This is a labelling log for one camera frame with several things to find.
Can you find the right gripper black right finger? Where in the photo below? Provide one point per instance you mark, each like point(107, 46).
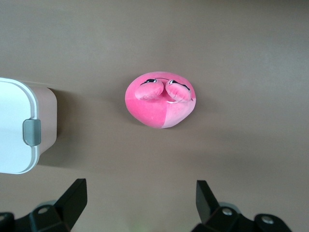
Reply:
point(207, 203)

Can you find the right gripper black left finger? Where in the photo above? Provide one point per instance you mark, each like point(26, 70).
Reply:
point(70, 200)

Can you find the white lid with grey clips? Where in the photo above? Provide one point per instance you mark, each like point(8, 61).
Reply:
point(12, 120)

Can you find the pink round plush toy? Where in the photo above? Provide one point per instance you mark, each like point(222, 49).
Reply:
point(149, 111)

